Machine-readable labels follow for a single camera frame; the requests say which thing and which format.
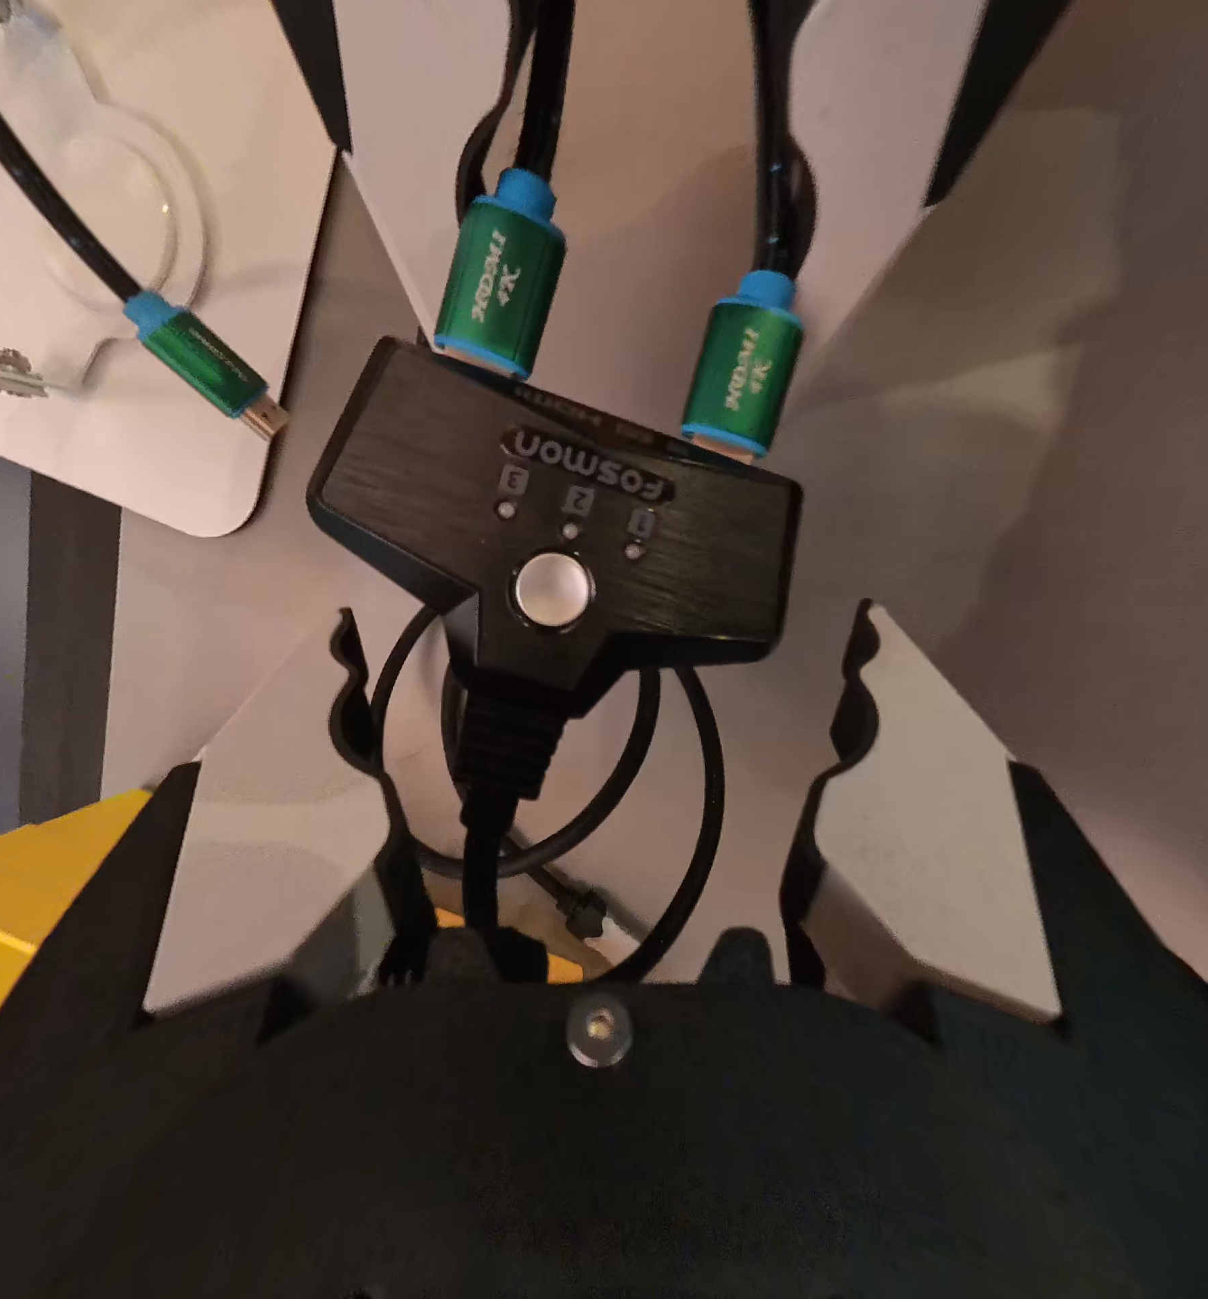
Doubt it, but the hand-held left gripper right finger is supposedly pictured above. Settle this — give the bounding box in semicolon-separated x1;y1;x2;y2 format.
778;600;1062;1024

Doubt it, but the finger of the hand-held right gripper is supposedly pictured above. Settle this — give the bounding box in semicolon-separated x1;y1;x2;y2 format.
755;0;991;341
334;0;525;352

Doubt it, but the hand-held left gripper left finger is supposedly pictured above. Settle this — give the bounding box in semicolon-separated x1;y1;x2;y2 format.
139;608;439;1017

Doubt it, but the yellow plastic bin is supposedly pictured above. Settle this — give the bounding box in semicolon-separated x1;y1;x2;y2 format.
0;790;624;1102

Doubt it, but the silver hdmi switch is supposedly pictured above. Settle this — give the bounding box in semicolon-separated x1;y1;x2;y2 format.
305;338;804;814

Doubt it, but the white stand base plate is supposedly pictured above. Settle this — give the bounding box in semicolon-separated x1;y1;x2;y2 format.
0;0;338;540

